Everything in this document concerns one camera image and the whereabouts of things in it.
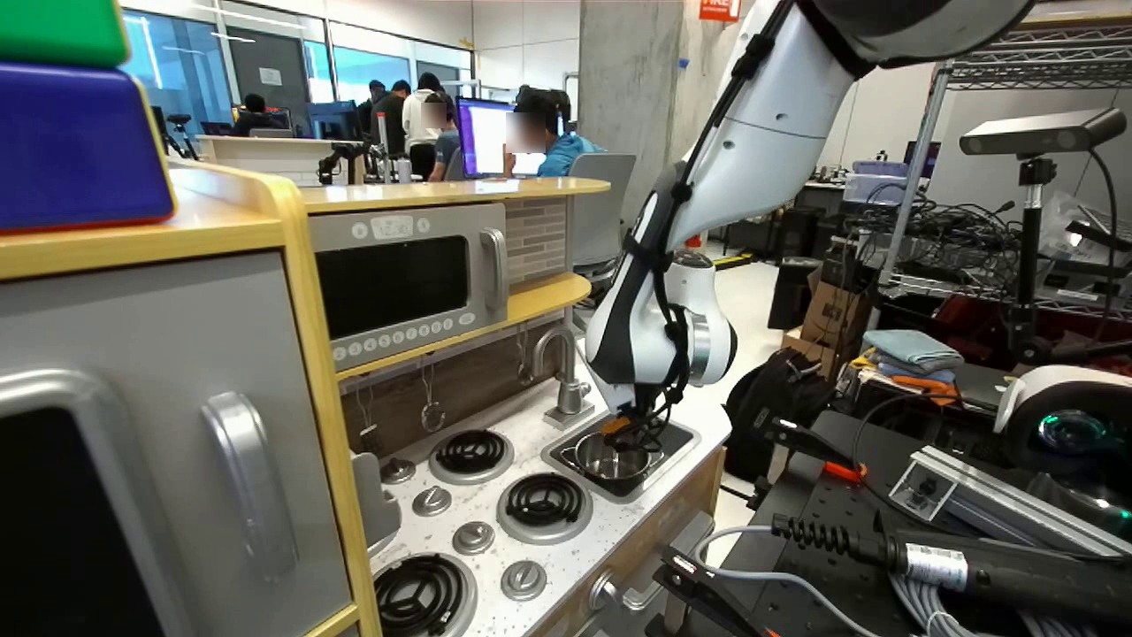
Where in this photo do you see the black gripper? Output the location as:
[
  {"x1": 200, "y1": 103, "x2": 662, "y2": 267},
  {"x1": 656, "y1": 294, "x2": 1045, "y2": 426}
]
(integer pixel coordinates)
[{"x1": 611, "y1": 380, "x2": 686, "y2": 455}]

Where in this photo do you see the steel sink basin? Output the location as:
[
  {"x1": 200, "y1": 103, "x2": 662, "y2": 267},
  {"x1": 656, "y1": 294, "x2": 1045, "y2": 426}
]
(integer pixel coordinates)
[{"x1": 543, "y1": 411, "x2": 697, "y2": 504}]

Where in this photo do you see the shiny steel pot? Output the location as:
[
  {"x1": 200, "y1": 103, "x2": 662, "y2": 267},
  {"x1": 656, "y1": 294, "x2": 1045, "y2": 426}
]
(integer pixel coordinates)
[{"x1": 575, "y1": 433, "x2": 656, "y2": 489}]

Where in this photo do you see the silver toy faucet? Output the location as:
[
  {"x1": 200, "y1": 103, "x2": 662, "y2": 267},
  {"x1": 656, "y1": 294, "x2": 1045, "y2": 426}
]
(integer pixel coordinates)
[{"x1": 528, "y1": 326, "x2": 597, "y2": 428}]

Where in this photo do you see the black coil stove burner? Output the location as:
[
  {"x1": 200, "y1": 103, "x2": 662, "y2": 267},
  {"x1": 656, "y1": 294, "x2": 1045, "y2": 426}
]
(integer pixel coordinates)
[
  {"x1": 495, "y1": 472, "x2": 597, "y2": 548},
  {"x1": 373, "y1": 551, "x2": 480, "y2": 637},
  {"x1": 426, "y1": 426, "x2": 518, "y2": 489}
]

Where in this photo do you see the black bag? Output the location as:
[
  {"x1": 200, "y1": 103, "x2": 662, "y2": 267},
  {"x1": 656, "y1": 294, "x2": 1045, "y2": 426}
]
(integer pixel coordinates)
[{"x1": 722, "y1": 352, "x2": 836, "y2": 485}]

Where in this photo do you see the black clamp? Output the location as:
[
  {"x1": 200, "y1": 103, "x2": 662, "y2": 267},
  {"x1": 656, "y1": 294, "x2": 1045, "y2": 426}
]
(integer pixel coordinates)
[{"x1": 651, "y1": 548, "x2": 770, "y2": 637}]

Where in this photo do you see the orange clamp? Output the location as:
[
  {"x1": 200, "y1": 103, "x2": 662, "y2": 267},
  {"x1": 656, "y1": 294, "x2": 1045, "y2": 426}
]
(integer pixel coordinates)
[{"x1": 816, "y1": 456, "x2": 875, "y2": 492}]

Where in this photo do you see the small hanging metal hook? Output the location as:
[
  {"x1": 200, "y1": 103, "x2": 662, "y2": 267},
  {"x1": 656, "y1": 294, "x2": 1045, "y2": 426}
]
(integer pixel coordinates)
[{"x1": 413, "y1": 373, "x2": 451, "y2": 437}]

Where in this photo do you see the brown cardboard box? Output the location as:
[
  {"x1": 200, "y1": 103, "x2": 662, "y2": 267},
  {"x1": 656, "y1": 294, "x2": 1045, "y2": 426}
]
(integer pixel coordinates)
[{"x1": 796, "y1": 277, "x2": 877, "y2": 361}]

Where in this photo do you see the silver toy microwave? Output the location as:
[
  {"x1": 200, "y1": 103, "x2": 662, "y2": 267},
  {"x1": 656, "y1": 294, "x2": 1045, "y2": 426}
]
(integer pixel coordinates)
[{"x1": 308, "y1": 203, "x2": 515, "y2": 373}]

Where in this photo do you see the blue cloth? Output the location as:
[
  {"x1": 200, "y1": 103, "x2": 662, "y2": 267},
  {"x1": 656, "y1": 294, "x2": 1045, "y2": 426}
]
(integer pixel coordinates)
[{"x1": 860, "y1": 326, "x2": 965, "y2": 384}]

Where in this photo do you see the person in blue shirt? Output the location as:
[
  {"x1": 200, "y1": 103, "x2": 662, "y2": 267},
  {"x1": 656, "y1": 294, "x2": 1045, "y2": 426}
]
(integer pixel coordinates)
[{"x1": 500, "y1": 81, "x2": 602, "y2": 182}]

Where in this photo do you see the wooden toy kitchen unit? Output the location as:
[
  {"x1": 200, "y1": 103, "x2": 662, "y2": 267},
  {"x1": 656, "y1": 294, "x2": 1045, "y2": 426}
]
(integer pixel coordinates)
[{"x1": 0, "y1": 156, "x2": 737, "y2": 637}]

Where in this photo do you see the lit computer monitor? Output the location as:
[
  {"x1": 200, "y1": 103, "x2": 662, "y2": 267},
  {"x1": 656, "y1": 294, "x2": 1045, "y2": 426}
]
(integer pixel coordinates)
[{"x1": 454, "y1": 96, "x2": 523, "y2": 182}]

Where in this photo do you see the person in grey shirt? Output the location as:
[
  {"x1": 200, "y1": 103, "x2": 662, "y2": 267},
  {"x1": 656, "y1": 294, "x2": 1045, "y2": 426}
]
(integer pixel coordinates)
[{"x1": 423, "y1": 94, "x2": 466, "y2": 185}]

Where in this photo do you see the blue plastic bin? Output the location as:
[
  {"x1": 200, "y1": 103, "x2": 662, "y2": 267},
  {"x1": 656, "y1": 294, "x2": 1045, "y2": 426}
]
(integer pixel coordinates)
[{"x1": 844, "y1": 156, "x2": 916, "y2": 209}]

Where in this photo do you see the person in dark clothes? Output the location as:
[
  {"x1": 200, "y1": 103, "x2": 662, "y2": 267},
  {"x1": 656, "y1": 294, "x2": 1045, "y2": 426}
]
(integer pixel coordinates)
[{"x1": 362, "y1": 75, "x2": 413, "y2": 156}]

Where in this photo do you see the white round device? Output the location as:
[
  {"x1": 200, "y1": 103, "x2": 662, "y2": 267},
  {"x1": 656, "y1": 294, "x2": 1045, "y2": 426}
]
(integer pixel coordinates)
[{"x1": 992, "y1": 361, "x2": 1132, "y2": 498}]

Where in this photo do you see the white background desk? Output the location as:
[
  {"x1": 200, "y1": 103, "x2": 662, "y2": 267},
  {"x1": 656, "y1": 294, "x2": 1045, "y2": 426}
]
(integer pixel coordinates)
[{"x1": 193, "y1": 130, "x2": 367, "y2": 193}]

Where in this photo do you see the seated person in background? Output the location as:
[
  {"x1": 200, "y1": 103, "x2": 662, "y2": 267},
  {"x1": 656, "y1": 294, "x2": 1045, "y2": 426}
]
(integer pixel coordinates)
[{"x1": 226, "y1": 94, "x2": 292, "y2": 137}]

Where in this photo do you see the blue block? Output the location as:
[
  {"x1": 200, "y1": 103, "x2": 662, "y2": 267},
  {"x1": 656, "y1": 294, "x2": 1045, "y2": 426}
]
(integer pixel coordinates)
[{"x1": 0, "y1": 61, "x2": 177, "y2": 233}]

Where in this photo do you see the green block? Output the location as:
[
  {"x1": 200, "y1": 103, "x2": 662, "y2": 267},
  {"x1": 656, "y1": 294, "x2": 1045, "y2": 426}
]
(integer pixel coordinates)
[{"x1": 0, "y1": 0, "x2": 133, "y2": 71}]

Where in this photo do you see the thin grey cable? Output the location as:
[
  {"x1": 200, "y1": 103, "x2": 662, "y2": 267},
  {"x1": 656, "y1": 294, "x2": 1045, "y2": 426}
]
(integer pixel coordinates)
[{"x1": 691, "y1": 525, "x2": 885, "y2": 637}]

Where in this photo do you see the grey coiled cable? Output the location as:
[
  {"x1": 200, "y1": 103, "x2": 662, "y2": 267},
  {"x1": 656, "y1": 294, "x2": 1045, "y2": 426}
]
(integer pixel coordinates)
[{"x1": 882, "y1": 574, "x2": 1132, "y2": 637}]

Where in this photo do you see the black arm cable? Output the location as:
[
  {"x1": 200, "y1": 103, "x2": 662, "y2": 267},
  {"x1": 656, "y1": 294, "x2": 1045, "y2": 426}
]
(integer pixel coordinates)
[{"x1": 621, "y1": 0, "x2": 808, "y2": 417}]

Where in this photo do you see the aluminium extrusion rail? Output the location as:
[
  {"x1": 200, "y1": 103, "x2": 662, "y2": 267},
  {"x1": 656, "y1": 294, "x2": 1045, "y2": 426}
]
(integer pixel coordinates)
[{"x1": 885, "y1": 443, "x2": 1132, "y2": 558}]

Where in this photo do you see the metal wire shelf rack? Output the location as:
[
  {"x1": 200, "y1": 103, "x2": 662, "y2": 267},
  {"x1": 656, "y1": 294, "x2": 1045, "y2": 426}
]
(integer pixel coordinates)
[{"x1": 877, "y1": 16, "x2": 1132, "y2": 304}]

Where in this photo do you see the black ribbed handle tool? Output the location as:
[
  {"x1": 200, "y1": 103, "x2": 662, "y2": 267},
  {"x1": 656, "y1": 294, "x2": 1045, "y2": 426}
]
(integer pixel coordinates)
[{"x1": 767, "y1": 510, "x2": 1132, "y2": 629}]

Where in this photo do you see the grey cabinet door handle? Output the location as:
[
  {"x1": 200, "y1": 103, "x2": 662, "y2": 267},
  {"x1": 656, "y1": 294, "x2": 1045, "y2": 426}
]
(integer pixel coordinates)
[{"x1": 195, "y1": 391, "x2": 306, "y2": 586}]

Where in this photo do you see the black camera stand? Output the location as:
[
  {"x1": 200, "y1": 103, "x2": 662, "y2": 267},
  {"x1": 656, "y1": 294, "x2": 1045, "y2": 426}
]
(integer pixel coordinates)
[{"x1": 1016, "y1": 153, "x2": 1061, "y2": 366}]

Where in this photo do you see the grey stereo camera bar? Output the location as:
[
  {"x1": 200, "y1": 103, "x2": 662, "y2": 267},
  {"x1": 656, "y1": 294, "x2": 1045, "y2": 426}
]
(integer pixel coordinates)
[{"x1": 957, "y1": 106, "x2": 1132, "y2": 161}]

